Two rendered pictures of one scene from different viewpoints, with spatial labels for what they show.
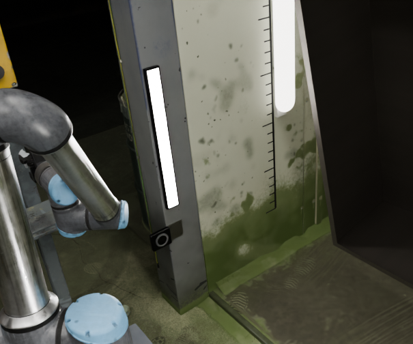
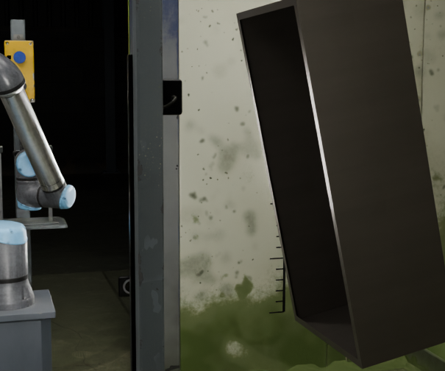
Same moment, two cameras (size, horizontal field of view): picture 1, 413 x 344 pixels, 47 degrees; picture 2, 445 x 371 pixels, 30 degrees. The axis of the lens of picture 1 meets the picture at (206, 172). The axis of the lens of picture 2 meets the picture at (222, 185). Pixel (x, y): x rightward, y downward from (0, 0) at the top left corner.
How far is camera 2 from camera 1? 1.94 m
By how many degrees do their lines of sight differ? 27
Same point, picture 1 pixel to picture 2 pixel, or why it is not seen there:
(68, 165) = (18, 113)
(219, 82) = (220, 140)
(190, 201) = (171, 257)
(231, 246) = (216, 335)
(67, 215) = (25, 186)
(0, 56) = (26, 75)
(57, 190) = (21, 160)
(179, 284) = not seen: hidden behind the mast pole
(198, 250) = (173, 321)
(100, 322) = (2, 227)
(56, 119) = (12, 71)
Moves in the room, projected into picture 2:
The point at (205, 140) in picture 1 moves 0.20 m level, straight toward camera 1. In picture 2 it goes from (196, 196) to (180, 202)
